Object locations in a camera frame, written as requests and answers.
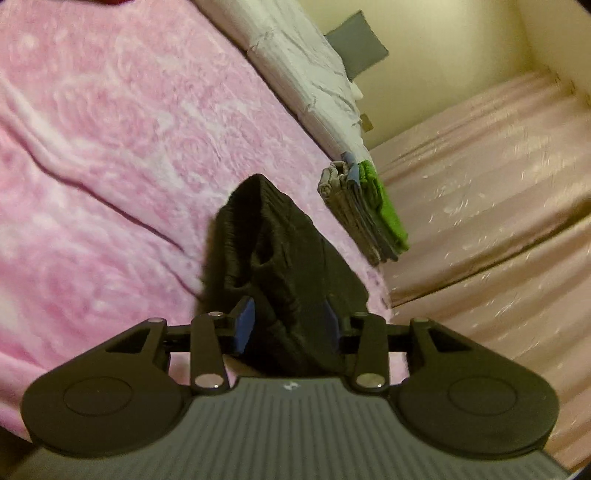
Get green folded cloth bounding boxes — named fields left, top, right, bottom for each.
left=359, top=159, right=410, bottom=252

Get dark elastic-waist pants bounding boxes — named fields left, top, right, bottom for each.
left=205, top=174, right=370, bottom=377

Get patterned curtain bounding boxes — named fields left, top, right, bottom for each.
left=369, top=69, right=591, bottom=468

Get pink floral blanket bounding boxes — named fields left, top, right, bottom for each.
left=0, top=0, right=394, bottom=445

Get grey pillow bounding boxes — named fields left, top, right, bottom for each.
left=325, top=11, right=389, bottom=82

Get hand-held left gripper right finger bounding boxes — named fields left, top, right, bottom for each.
left=323, top=300, right=472, bottom=394

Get grey striped duvet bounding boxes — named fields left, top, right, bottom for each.
left=194, top=0, right=371, bottom=163

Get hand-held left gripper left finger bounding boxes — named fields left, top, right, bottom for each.
left=99, top=296, right=257, bottom=396

